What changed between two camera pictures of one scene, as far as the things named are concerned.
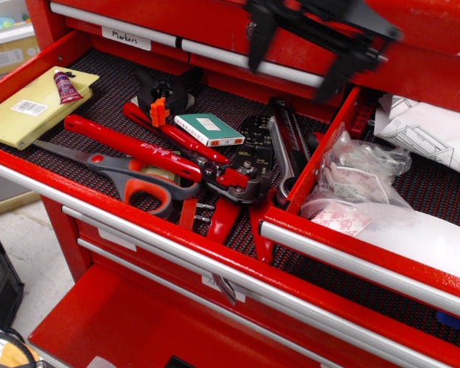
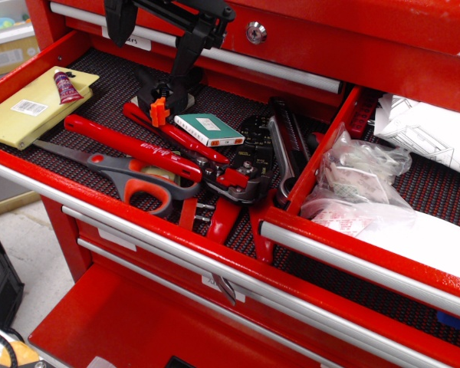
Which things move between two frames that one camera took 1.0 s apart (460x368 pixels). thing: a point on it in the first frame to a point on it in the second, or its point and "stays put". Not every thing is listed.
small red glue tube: [67, 90] stays put
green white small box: [209, 129] stays put
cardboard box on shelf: [2, 58] stays put
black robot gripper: [350, 25] to [208, 18]
